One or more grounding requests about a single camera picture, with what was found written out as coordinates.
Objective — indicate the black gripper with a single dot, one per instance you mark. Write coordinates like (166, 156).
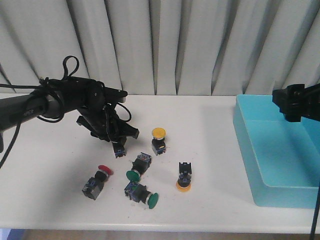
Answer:
(87, 96)
(297, 101)

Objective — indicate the light blue plastic box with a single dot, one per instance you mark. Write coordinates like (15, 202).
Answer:
(281, 158)

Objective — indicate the green push button upper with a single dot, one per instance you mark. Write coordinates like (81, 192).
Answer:
(139, 167)

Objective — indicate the yellow push button upside down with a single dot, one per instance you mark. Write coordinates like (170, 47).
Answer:
(183, 182)

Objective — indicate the green push button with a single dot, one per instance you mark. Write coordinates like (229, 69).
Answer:
(139, 167)
(138, 193)

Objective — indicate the green push button lower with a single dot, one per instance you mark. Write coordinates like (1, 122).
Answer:
(138, 193)

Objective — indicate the red push button lying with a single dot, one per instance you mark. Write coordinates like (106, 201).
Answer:
(95, 184)

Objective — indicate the grey pleated curtain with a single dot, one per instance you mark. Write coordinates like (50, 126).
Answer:
(164, 47)

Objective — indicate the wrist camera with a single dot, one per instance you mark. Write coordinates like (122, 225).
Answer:
(112, 95)

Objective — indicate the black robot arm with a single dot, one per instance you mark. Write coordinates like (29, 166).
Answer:
(53, 98)

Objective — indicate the yellow push button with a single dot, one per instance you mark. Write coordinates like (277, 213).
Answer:
(183, 182)
(158, 142)

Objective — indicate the red push button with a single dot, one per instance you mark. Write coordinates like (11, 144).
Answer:
(95, 184)
(119, 148)

